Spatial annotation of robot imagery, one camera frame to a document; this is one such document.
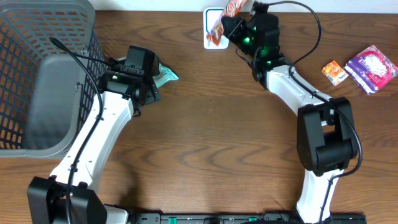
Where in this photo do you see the teal wipes packet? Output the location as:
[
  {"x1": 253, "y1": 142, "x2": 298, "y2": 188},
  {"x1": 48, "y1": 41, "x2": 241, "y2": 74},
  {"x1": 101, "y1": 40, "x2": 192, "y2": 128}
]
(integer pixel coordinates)
[{"x1": 153, "y1": 63, "x2": 179, "y2": 88}]

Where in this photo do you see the red orange snack wrapper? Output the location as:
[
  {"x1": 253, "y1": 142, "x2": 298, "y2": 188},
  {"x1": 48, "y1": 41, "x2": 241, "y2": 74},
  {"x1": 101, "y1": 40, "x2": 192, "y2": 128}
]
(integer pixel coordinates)
[{"x1": 204, "y1": 0, "x2": 247, "y2": 49}]

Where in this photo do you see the orange tissue packet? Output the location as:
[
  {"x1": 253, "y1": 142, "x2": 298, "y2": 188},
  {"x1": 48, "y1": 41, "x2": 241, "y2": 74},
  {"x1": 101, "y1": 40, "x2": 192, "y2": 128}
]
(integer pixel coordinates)
[{"x1": 322, "y1": 60, "x2": 349, "y2": 86}]

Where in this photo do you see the purple pad package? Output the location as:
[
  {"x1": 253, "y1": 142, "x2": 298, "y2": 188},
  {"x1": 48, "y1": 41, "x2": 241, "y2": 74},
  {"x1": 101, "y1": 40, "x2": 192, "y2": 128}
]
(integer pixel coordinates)
[{"x1": 344, "y1": 45, "x2": 397, "y2": 95}]

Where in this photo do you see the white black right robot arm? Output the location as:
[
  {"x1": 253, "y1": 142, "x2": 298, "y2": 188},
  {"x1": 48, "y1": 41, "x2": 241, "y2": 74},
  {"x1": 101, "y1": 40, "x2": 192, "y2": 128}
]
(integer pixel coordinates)
[{"x1": 220, "y1": 12, "x2": 363, "y2": 223}]

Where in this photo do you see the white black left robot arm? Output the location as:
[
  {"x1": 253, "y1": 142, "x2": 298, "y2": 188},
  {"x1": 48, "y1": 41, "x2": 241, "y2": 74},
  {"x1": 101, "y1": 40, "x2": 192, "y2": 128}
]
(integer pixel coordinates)
[{"x1": 27, "y1": 70, "x2": 160, "y2": 223}]

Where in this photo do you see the white barcode scanner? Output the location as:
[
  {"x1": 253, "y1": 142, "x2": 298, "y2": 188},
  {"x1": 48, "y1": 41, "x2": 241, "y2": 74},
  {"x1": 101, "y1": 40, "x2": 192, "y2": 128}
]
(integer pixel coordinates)
[{"x1": 203, "y1": 6, "x2": 230, "y2": 50}]

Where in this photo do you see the grey plastic basket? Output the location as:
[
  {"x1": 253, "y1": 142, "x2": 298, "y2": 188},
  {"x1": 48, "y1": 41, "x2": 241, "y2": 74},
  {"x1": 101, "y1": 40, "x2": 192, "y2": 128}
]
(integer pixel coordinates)
[{"x1": 1, "y1": 0, "x2": 106, "y2": 159}]

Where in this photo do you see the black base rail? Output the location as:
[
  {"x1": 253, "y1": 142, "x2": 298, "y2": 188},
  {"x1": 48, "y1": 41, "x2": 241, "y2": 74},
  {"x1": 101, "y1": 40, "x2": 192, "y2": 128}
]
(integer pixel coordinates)
[{"x1": 133, "y1": 212, "x2": 368, "y2": 224}]

